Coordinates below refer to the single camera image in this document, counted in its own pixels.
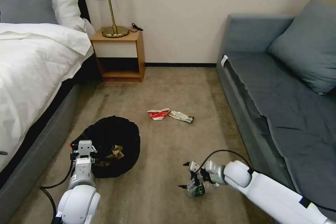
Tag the white pillow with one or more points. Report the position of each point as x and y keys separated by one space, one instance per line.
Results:
x=65 y=1

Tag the gold black snack wrapper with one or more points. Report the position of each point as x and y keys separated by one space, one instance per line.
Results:
x=181 y=116

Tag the black baseboard strip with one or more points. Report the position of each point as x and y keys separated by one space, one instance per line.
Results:
x=181 y=64

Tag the white bed duvet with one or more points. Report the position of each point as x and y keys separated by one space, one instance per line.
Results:
x=31 y=71

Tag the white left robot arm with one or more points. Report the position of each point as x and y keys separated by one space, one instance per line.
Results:
x=78 y=203

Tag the grey sofa cushion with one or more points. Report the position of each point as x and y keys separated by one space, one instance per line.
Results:
x=307 y=45

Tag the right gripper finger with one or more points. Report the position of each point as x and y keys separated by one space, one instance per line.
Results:
x=188 y=164
x=189 y=184

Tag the grey sofa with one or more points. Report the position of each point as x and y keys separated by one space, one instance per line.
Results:
x=275 y=98

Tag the crumpled brown paper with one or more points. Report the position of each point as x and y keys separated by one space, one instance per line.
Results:
x=117 y=152

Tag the black trash bin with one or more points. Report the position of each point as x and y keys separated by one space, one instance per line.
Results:
x=115 y=134

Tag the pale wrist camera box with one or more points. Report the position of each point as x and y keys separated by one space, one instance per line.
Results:
x=194 y=166
x=85 y=148

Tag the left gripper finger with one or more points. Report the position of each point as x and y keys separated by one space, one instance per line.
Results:
x=74 y=147
x=94 y=149

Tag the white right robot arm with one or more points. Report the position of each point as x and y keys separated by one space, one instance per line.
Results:
x=262 y=188

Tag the crushed red paper cup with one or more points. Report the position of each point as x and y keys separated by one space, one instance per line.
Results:
x=157 y=115

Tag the wooden nightstand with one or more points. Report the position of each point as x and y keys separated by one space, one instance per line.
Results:
x=115 y=49

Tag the grey bed frame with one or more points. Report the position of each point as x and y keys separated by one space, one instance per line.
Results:
x=34 y=153

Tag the black headboard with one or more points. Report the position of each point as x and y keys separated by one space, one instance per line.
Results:
x=83 y=3

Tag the white sofa tag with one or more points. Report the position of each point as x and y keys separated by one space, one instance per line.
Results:
x=224 y=60

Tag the crushed clear plastic bottle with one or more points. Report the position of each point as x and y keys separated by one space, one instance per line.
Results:
x=202 y=190

